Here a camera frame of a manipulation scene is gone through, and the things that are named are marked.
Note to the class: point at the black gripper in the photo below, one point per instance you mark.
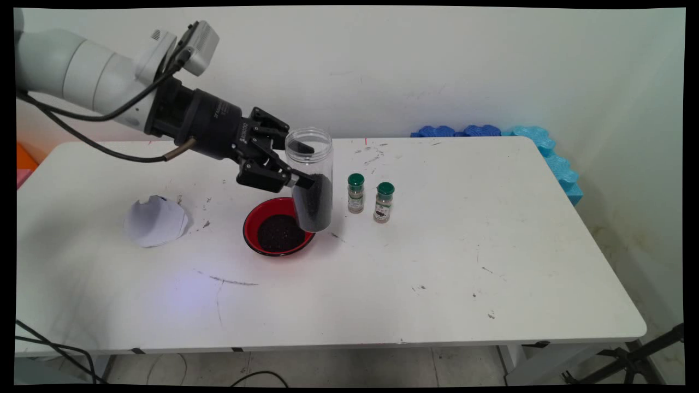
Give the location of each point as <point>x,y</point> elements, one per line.
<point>207,123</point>

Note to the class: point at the clear jar with black seeds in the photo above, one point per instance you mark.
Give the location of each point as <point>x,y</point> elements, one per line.
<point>317,213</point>

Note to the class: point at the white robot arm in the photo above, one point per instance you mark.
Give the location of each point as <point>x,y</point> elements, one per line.
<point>71,65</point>

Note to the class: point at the red bowl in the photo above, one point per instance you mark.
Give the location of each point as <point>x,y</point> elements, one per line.
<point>251,229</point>

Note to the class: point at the green-capped spice bottle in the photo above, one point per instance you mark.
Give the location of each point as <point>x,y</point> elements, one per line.
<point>355,196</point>
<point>383,204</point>

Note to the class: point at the white paper cone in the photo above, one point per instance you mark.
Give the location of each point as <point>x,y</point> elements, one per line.
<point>155,224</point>

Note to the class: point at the dark blue foam piece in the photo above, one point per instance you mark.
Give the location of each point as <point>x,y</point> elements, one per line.
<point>437,131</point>
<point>482,130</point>

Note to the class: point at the orange block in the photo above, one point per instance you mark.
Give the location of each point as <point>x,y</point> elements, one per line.
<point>24,157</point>

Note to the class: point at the pink block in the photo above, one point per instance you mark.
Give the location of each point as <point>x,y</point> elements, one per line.
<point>23,177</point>

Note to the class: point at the white table leg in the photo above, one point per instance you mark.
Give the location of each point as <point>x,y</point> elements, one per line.
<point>540,365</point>
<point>104,369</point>

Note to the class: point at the cyan foam mat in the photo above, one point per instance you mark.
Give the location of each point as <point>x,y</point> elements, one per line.
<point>557,164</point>

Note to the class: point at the black tripod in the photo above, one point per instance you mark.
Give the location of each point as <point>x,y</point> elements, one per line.
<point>633,358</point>

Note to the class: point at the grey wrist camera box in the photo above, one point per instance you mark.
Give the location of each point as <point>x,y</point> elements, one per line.
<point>201,46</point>

